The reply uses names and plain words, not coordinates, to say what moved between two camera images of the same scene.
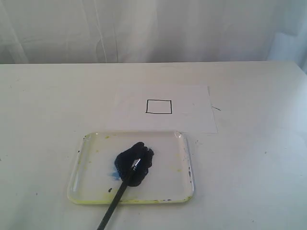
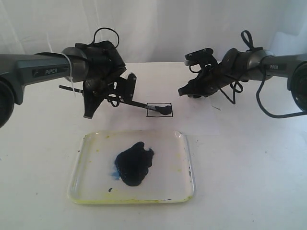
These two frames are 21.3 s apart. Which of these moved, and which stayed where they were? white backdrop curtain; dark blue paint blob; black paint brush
Moved: black paint brush
Stayed: white backdrop curtain; dark blue paint blob
